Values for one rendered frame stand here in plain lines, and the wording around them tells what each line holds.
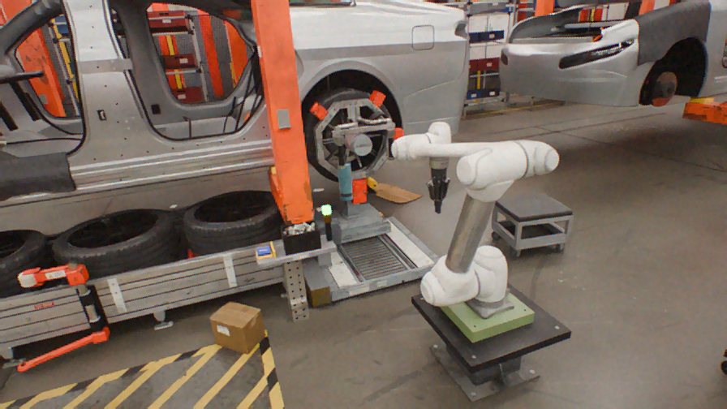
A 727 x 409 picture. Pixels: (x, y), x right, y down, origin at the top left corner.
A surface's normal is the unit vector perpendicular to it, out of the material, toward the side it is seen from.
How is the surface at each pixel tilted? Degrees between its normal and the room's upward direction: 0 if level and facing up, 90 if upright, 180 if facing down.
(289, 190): 90
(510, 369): 90
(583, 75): 90
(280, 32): 90
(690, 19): 80
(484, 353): 0
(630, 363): 0
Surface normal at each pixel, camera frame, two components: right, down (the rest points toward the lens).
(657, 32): -0.04, 0.25
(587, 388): -0.07, -0.92
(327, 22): 0.31, 0.19
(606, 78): -0.43, 0.39
